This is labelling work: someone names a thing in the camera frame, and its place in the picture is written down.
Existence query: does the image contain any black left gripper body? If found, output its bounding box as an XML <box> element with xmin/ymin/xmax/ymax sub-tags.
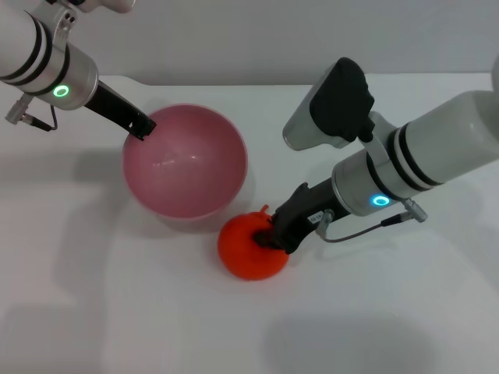
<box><xmin>83</xmin><ymin>80</ymin><xmax>157</xmax><ymax>142</ymax></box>

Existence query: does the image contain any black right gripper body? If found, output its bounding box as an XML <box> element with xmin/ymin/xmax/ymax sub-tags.
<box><xmin>271</xmin><ymin>178</ymin><xmax>352</xmax><ymax>254</ymax></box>

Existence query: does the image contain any orange toy fruit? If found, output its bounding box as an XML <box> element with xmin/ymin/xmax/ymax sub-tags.
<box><xmin>217</xmin><ymin>204</ymin><xmax>290</xmax><ymax>281</ymax></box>

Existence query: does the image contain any pink plastic bowl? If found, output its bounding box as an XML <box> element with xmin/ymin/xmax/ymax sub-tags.
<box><xmin>122</xmin><ymin>103</ymin><xmax>250</xmax><ymax>224</ymax></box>

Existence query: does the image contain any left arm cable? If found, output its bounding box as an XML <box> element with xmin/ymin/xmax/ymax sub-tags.
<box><xmin>4</xmin><ymin>99</ymin><xmax>59</xmax><ymax>132</ymax></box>

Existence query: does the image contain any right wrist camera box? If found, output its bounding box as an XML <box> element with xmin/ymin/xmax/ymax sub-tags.
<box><xmin>282</xmin><ymin>57</ymin><xmax>376</xmax><ymax>151</ymax></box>

